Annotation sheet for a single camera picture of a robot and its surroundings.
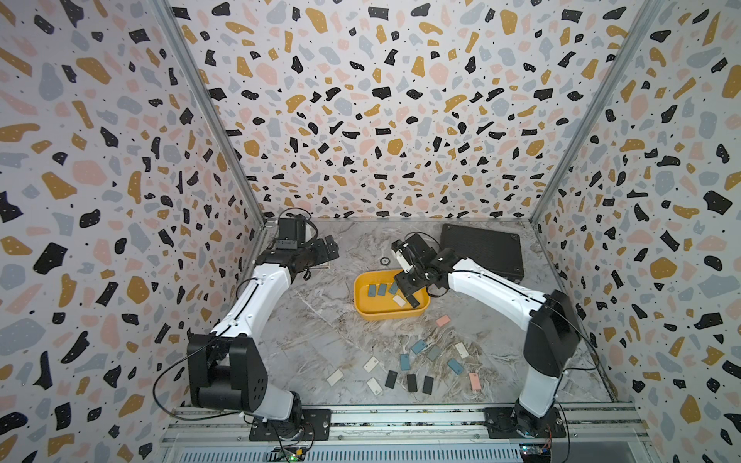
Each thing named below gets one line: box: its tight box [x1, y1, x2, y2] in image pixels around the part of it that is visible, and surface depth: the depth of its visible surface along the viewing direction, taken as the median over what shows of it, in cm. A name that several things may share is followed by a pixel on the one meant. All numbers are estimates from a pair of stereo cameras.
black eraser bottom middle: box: [407, 374, 418, 393], surface depth 83 cm
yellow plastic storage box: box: [353, 270, 432, 322], surface depth 99 cm
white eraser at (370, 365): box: [362, 354, 381, 374], surface depth 85 cm
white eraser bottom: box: [365, 376, 384, 397], surface depth 81 cm
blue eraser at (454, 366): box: [446, 357, 464, 376], surface depth 85 cm
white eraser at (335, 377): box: [326, 368, 345, 387], surface depth 83 cm
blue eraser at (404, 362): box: [400, 354, 411, 371], surface depth 87 cm
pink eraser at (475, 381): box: [468, 372, 482, 391], surface depth 83 cm
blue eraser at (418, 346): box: [411, 339, 427, 355], surface depth 89 cm
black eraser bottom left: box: [384, 370, 398, 390], surface depth 83 cm
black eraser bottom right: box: [421, 375, 435, 395], surface depth 82 cm
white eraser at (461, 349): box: [454, 341, 470, 359], surface depth 89 cm
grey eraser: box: [426, 345, 442, 362], surface depth 87 cm
